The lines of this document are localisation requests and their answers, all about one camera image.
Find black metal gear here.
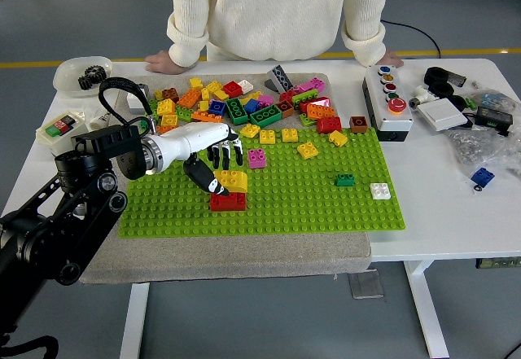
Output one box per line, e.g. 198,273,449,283
77,72,97,91
87,64,109,85

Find grey-brown mat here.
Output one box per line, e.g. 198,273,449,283
72,72,374,286

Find lime green long brick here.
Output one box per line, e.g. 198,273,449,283
291,89,321,109

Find white push-button control box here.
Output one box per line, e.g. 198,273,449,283
361,63,416,143

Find red stepped brick stack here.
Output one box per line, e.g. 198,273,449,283
208,190,247,212

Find clear bag of blue parts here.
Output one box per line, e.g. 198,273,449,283
467,89,521,112

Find black power adapter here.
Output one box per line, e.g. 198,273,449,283
475,106,514,137

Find grey long brick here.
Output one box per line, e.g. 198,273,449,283
264,64,295,94

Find red glossy sloped brick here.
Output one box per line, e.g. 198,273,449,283
299,96,333,112

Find black floor cable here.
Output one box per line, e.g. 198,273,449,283
382,19,443,59

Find white and grey brick stack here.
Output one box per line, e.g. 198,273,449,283
126,83,151,115

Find white switch box green red buttons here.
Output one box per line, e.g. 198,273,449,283
35,110,93,159

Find green studded baseplate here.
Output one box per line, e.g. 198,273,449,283
117,126,408,239

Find pink long brick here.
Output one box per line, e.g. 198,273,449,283
298,77,326,94

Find table height control panel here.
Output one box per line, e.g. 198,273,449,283
475,256,521,270

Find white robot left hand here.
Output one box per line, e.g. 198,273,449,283
156,121,244,197

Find magenta square brick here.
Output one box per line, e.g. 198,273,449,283
247,148,266,170

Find person's left hand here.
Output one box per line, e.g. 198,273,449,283
376,48,405,69

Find black corrugated cable conduit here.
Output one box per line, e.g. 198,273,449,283
0,334,60,359

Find white table leg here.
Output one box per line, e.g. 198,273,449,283
403,260,451,359
120,283,151,359

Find red rounded brick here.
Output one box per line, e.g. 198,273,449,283
316,116,343,134

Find white wall switch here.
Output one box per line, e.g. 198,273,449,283
417,99,470,134

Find clear bag of screws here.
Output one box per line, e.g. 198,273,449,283
445,125,521,181

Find person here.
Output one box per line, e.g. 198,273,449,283
165,0,396,68

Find brown upturned brick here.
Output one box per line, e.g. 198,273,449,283
274,99,295,119

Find orange flat long brick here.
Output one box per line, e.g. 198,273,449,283
190,110,224,124

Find person's right hand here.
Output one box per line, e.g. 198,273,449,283
145,50,184,76

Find white pipe fitting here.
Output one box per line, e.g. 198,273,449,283
409,85,440,111

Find green long upturned brick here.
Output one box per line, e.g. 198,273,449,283
225,98,249,126
248,105,282,128

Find grey floor plate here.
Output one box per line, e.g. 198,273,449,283
348,269,386,300

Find white plastic bowl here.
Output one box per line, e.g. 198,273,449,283
52,56,114,99

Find yellow curved brick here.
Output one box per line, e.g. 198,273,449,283
213,169,248,194

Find black clamp with metal plate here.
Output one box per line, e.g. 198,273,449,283
423,66,468,88

